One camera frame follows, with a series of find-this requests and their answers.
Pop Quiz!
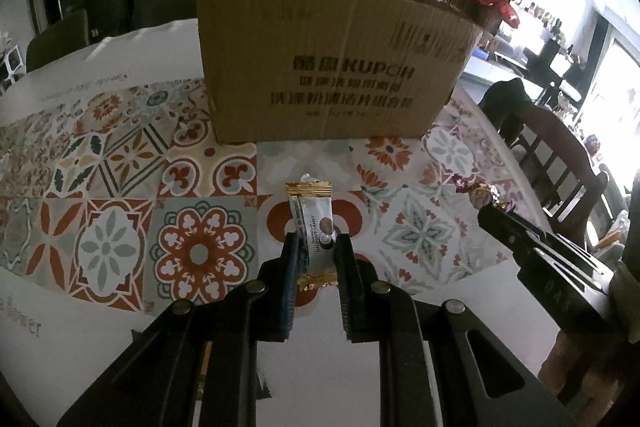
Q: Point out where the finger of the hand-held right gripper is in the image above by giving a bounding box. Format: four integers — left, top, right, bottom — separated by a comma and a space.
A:
476, 208, 597, 281
492, 206, 614, 281

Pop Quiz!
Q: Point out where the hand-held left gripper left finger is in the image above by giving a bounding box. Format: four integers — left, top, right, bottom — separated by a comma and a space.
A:
56, 232, 306, 427

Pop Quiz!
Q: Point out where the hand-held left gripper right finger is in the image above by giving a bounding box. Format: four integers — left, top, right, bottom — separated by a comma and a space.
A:
332, 232, 576, 427

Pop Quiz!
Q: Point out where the white gold-ended snack bar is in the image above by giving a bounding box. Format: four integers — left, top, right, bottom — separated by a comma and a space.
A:
285, 174, 340, 292

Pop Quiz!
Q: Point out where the gold purple candy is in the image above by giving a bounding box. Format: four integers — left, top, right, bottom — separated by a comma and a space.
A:
452, 174, 516, 212

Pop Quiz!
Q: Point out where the brown cardboard box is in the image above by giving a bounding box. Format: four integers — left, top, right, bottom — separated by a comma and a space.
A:
195, 0, 494, 144

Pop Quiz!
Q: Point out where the brown wooden chair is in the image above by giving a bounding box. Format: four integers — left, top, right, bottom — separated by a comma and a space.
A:
479, 78, 628, 230

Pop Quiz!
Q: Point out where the patterned tile-print tablecloth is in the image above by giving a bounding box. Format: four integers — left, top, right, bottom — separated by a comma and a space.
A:
0, 19, 566, 427

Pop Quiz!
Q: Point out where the counter with small bottles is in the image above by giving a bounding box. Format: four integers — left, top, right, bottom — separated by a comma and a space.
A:
515, 0, 586, 62

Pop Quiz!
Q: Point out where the dark upholstered chair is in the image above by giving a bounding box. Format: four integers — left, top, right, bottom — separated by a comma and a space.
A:
131, 0, 201, 30
25, 14, 93, 72

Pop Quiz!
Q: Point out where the white shelf rack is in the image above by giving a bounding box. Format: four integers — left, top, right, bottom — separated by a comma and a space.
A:
0, 44, 27, 90

